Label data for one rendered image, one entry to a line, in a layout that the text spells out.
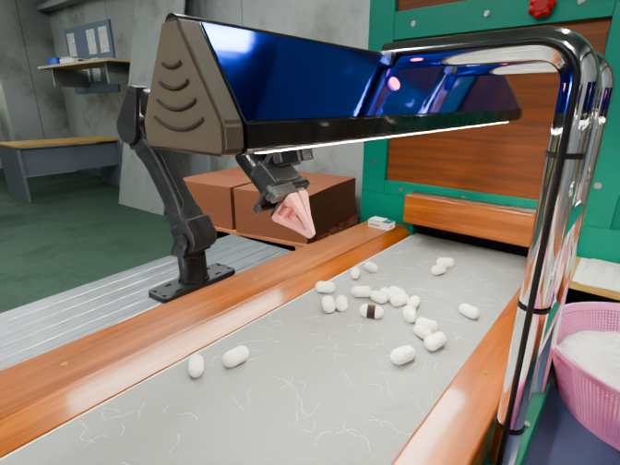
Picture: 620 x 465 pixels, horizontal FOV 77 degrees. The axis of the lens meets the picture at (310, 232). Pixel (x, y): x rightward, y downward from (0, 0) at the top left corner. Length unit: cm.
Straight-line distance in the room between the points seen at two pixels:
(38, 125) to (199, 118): 718
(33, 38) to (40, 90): 72
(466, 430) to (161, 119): 38
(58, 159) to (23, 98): 199
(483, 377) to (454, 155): 59
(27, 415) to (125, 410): 9
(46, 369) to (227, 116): 44
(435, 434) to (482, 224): 56
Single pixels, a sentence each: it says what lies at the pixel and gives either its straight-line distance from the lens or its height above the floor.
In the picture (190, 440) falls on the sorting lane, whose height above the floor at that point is 74.
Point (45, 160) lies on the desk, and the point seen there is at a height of 44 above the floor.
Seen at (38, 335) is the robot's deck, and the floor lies 67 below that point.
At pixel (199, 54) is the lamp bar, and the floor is 109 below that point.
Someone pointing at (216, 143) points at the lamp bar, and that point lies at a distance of 21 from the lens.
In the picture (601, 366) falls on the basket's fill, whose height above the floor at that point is 73.
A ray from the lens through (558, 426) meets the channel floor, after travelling 64.
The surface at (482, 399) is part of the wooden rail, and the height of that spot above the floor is 76.
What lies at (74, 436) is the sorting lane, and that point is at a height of 74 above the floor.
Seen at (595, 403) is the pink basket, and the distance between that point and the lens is 61.
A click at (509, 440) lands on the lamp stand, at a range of 46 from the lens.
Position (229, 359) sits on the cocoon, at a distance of 53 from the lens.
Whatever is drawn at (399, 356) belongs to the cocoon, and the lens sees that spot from 54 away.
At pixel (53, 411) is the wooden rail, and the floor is 75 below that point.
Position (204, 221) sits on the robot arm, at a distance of 88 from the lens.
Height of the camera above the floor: 107
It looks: 18 degrees down
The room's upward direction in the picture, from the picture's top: straight up
